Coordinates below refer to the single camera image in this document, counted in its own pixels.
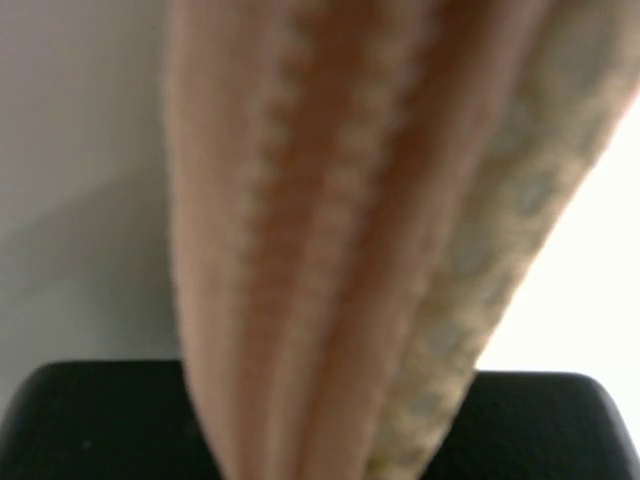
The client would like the floral mesh laundry bag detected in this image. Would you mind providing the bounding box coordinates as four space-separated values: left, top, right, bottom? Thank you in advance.
165 1 639 479

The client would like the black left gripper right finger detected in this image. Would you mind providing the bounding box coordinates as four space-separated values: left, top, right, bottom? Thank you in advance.
422 371 639 480

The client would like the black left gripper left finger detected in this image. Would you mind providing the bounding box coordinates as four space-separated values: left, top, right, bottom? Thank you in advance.
1 360 220 480

